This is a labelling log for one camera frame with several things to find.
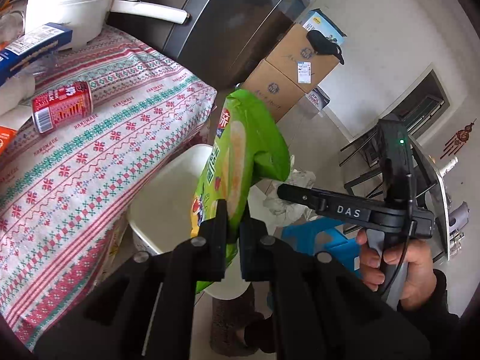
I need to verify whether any blue white carton box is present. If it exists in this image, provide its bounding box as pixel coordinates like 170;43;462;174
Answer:
0;23;72;85

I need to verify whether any small dark white box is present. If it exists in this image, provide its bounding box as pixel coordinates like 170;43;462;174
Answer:
305;86;330;111

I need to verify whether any white tissue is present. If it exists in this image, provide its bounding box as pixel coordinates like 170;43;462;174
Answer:
263;169;316;228

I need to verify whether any blue plastic stool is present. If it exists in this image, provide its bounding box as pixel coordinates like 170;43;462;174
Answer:
281;217;360;278

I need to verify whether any white electric pot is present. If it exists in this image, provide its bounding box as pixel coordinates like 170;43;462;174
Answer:
24;0;190;49

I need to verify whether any black cap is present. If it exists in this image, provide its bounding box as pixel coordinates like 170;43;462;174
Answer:
306;30;345;65

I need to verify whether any red wall ornament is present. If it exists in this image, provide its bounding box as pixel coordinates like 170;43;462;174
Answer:
440;119;477;159

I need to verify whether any orange snack packet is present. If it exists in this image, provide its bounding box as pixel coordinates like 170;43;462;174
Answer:
0;126;17;154

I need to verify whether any person right hand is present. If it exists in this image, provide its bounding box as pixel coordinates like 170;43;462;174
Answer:
355;230;437;310

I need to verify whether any red milk drink can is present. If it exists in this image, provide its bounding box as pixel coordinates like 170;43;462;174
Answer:
32;81;94;135

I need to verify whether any glass teapot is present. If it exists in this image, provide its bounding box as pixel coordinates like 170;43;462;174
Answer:
0;0;28;50

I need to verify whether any white plastic bottle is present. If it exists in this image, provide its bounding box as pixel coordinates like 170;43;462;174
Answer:
0;72;35;116

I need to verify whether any dark grey refrigerator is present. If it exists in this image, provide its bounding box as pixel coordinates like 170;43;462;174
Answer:
107;0;312;89

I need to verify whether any lower cardboard box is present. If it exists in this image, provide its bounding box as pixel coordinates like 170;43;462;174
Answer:
241;59;304;122

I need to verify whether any patterned tablecloth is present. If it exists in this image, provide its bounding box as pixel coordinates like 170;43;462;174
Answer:
1;26;216;350

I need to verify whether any upper cardboard box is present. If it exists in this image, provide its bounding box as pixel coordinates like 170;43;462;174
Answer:
266;24;339;94

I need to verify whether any blue yellow product box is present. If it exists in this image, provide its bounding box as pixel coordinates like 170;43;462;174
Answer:
299;9;347;46

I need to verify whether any cardboard box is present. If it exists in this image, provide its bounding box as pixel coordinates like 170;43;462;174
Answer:
241;59;304;122
266;24;339;94

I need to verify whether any white plastic trash bin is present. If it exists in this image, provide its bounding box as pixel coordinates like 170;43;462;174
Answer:
128;143;249;300

